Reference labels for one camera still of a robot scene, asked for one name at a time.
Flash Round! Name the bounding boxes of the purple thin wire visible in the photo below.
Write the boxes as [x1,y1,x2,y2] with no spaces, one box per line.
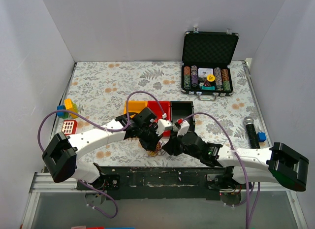
[152,140,168,155]

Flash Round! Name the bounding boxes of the yellow thin wire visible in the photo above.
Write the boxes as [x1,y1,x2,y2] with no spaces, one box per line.
[147,142,168,158]

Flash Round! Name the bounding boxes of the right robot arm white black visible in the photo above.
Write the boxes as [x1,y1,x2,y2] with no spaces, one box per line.
[163,131,309,192]

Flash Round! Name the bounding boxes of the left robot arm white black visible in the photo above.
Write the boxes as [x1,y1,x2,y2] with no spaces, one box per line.
[42,107,170,190]

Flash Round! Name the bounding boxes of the floral patterned table mat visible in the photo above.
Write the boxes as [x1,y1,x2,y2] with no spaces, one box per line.
[46,61,276,167]

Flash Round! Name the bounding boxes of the yellow plastic bin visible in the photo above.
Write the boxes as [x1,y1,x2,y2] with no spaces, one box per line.
[124,100,148,114]

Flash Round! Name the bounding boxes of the red plastic bin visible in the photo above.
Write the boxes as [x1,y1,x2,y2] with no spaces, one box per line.
[147,100,172,137]

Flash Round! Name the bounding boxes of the black plastic bin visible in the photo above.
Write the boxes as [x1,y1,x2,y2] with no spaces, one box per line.
[169,101,194,140]

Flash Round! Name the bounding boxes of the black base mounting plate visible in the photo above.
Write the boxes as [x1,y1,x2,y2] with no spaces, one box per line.
[91,166,245,200]

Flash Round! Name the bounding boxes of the black handheld microphone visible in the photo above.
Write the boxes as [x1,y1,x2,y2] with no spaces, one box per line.
[243,117,260,149]

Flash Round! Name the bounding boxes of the small blue block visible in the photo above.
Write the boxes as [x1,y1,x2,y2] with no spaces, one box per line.
[257,132,267,142]

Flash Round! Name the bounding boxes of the red white toy brick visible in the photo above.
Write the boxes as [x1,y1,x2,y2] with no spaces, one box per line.
[62,120,77,136]

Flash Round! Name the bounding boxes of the black poker chip case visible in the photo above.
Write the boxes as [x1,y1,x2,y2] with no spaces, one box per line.
[181,28,239,101]

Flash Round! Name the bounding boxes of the stacked colourful toy bricks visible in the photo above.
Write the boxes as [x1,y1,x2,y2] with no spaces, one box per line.
[57,98,78,119]

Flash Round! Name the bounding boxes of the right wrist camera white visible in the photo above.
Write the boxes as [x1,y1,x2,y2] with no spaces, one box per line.
[175,118,190,137]

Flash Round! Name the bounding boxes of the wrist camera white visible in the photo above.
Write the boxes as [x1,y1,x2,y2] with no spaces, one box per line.
[175,118,190,137]
[156,119,173,136]

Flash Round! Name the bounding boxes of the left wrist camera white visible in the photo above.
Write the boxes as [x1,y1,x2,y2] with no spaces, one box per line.
[156,119,173,136]

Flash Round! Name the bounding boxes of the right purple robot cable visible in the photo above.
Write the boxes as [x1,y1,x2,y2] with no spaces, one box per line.
[183,112,261,229]

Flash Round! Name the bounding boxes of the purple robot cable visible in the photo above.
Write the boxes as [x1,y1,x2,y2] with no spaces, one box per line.
[36,91,168,219]
[183,112,261,229]

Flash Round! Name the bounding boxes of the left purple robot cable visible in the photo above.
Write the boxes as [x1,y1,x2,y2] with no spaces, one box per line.
[36,91,168,219]

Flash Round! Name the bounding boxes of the aluminium frame rail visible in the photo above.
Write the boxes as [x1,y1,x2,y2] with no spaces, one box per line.
[29,173,77,193]

